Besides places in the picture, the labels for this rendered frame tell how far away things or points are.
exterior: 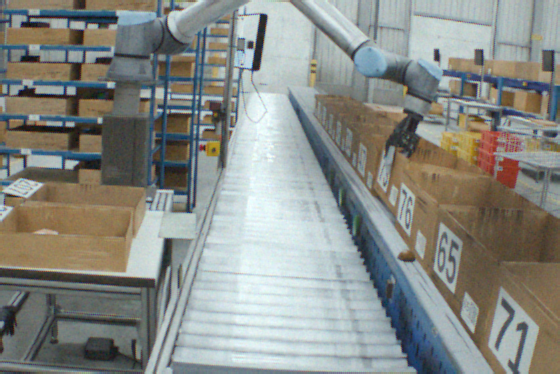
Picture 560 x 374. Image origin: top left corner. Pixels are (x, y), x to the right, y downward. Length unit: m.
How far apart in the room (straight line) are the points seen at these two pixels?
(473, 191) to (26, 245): 1.28
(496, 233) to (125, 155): 1.47
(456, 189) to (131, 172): 1.24
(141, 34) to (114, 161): 0.50
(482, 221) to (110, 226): 1.10
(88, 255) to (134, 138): 0.82
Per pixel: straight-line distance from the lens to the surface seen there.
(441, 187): 1.79
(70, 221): 1.92
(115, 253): 1.63
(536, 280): 1.07
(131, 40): 2.34
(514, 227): 1.46
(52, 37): 3.49
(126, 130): 2.35
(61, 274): 1.66
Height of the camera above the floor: 1.35
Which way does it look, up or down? 13 degrees down
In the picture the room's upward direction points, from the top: 5 degrees clockwise
